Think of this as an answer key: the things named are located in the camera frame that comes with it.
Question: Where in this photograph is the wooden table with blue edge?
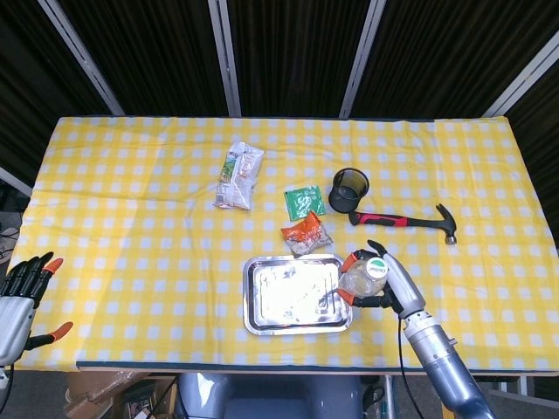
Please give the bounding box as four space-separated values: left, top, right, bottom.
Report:
76 361 559 379

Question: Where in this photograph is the stainless steel tray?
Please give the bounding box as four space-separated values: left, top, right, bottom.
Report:
242 253 354 336

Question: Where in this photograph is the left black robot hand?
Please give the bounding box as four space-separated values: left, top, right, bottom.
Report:
0 251 74 367

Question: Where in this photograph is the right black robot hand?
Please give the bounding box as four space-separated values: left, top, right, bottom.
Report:
335 238 427 319

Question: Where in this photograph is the grey metal partition post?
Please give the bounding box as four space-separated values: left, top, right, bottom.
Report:
339 0 388 118
0 165 34 197
207 0 243 118
482 33 559 118
37 0 127 117

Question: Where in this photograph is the transparent plastic bottle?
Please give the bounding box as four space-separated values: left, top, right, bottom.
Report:
338 257 390 300

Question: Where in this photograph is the black mesh pen cup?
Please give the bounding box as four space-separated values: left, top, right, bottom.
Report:
328 168 370 214

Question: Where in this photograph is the yellow checked tablecloth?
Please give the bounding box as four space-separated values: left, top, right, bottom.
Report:
9 115 559 372

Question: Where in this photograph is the brown cardboard box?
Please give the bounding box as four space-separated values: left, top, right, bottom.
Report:
64 371 152 419

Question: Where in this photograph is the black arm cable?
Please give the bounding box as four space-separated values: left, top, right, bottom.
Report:
4 365 17 419
395 313 423 419

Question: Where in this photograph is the white snack bag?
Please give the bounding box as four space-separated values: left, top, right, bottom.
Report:
212 141 266 211

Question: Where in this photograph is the red black claw hammer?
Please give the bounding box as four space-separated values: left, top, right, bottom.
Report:
348 203 459 245

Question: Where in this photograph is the white metal table leg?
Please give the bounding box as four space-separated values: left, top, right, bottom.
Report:
383 375 397 419

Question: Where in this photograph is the orange snack packet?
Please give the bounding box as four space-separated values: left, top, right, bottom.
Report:
280 211 334 257

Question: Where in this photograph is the green sachet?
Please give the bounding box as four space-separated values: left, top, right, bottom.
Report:
283 184 328 221

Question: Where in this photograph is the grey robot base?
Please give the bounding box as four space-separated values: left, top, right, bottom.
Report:
176 373 363 419

